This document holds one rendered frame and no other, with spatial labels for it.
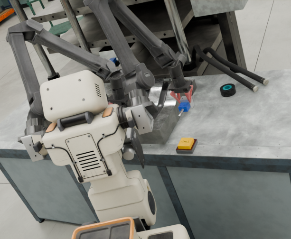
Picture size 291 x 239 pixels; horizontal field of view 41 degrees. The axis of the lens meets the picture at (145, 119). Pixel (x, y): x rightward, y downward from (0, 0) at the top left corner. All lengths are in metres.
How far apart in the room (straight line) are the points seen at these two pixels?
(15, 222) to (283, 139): 2.26
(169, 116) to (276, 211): 0.67
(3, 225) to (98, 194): 1.84
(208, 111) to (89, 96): 0.82
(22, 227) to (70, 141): 1.89
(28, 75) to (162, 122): 0.65
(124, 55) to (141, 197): 0.57
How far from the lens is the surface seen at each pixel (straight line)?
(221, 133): 1.81
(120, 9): 1.60
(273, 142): 1.71
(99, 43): 2.77
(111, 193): 1.59
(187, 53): 2.44
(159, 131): 1.82
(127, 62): 1.47
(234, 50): 2.54
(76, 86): 1.37
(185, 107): 1.80
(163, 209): 2.23
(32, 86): 1.64
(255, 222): 2.05
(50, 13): 2.89
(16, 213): 3.38
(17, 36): 1.74
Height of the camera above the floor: 1.88
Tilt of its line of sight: 31 degrees down
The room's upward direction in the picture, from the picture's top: 22 degrees counter-clockwise
